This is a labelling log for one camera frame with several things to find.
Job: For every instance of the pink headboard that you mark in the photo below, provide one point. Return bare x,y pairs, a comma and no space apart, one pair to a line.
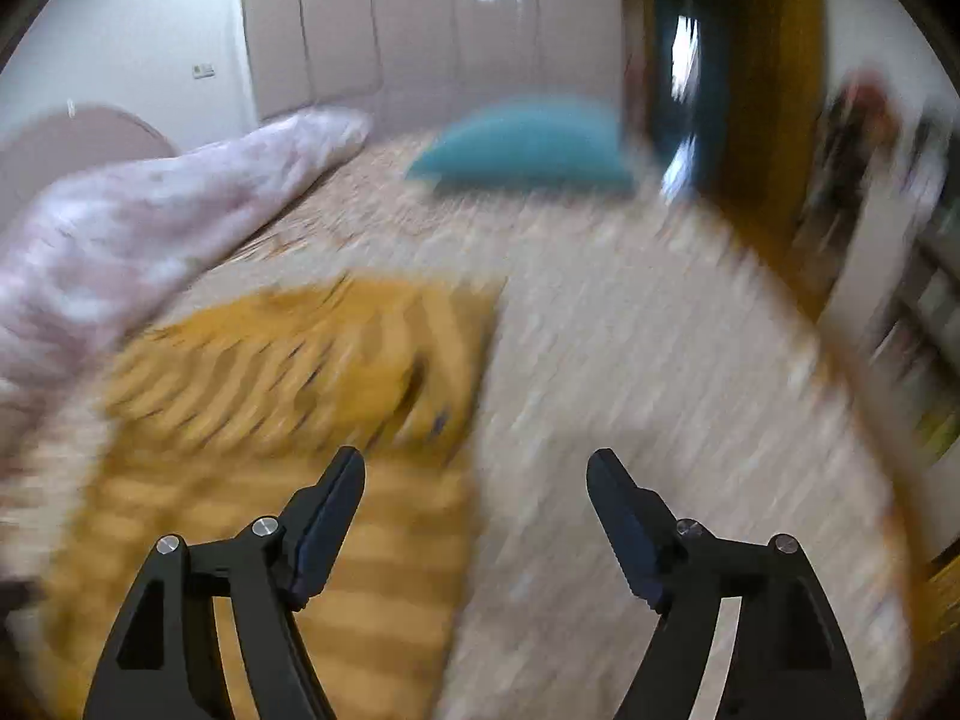
90,136

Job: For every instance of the pile of clothes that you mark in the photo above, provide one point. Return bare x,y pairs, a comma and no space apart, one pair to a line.
862,109

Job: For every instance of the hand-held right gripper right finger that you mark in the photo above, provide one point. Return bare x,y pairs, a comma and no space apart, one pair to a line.
631,536

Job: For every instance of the wall socket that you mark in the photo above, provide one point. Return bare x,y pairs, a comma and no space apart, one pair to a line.
203,71

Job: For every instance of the window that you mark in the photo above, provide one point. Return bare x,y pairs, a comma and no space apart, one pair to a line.
684,52

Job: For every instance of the teal pillow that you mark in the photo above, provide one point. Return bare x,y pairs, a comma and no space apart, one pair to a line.
525,146

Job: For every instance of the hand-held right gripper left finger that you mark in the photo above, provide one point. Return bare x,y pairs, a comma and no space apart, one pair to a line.
328,534

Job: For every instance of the white wardrobe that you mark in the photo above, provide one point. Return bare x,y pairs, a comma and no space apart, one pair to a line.
420,22

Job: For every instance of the wooden door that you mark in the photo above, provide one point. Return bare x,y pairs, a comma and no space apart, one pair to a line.
772,90

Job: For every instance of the white shelf unit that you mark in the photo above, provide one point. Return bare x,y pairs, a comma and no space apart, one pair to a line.
900,300

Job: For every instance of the yellow striped sweater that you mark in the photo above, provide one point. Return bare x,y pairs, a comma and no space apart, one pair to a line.
300,360

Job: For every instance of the pink floral blanket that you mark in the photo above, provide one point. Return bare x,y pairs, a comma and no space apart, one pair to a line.
150,217

